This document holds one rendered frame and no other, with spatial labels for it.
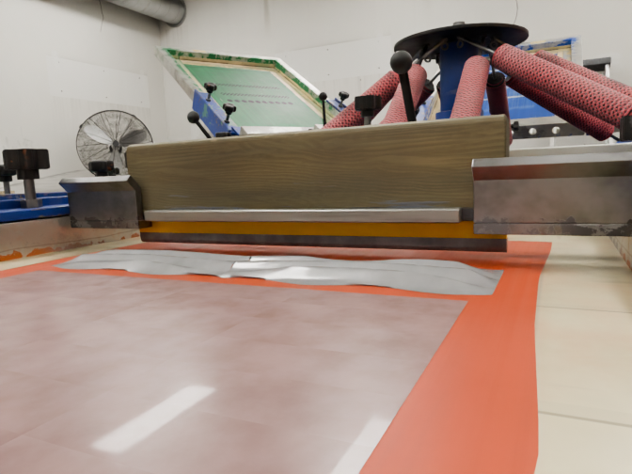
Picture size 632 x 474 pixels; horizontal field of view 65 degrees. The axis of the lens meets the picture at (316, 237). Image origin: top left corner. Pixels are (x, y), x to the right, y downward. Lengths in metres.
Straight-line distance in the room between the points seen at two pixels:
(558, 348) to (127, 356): 0.17
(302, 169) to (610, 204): 0.22
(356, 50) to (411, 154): 4.56
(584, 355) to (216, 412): 0.13
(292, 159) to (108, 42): 5.27
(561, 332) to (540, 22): 4.45
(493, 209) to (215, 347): 0.22
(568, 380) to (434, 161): 0.23
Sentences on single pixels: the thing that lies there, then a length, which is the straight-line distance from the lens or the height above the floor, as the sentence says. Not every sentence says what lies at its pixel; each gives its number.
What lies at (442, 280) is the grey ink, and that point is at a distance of 0.30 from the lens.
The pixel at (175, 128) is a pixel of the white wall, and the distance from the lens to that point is 5.99.
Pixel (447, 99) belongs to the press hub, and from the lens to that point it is 1.23.
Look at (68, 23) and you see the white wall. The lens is 5.40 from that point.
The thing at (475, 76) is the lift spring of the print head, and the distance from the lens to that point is 1.02.
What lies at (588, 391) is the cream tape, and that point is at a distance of 0.18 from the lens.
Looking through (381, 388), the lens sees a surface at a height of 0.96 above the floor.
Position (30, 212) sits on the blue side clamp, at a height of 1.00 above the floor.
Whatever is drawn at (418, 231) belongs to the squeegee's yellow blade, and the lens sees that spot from 0.40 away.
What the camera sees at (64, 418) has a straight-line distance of 0.18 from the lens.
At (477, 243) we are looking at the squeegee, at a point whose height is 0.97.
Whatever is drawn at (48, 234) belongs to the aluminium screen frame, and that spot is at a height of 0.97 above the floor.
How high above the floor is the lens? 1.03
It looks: 8 degrees down
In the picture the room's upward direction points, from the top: 2 degrees counter-clockwise
